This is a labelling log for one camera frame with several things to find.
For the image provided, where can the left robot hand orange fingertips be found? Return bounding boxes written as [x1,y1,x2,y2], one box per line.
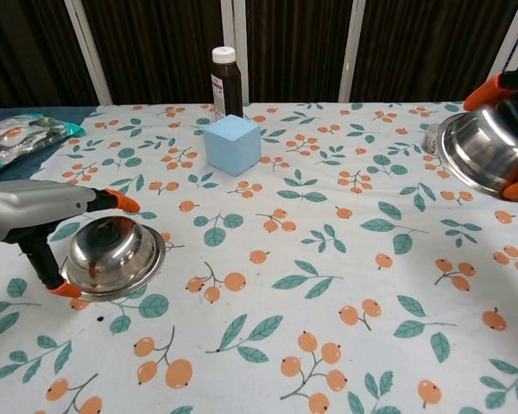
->
[0,179,142,299]

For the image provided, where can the stainless steel bowl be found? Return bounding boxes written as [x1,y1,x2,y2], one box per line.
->
[437,101,518,200]
[61,215,167,302]

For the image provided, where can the light blue foam cube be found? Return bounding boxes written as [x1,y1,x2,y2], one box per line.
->
[203,114,261,177]

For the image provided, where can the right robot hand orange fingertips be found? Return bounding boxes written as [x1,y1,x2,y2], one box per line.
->
[463,68,518,202]

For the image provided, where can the teal silver snack package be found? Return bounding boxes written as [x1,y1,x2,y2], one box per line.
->
[0,112,85,177]

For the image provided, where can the floral print tablecloth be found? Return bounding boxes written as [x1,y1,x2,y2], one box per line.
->
[0,101,518,414]

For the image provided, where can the white screen frame post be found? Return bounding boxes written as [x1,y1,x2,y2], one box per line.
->
[219,0,250,104]
[338,0,367,104]
[502,0,518,73]
[64,0,113,105]

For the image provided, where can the brown bottle white cap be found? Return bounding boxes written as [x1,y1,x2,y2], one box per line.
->
[211,46,244,122]

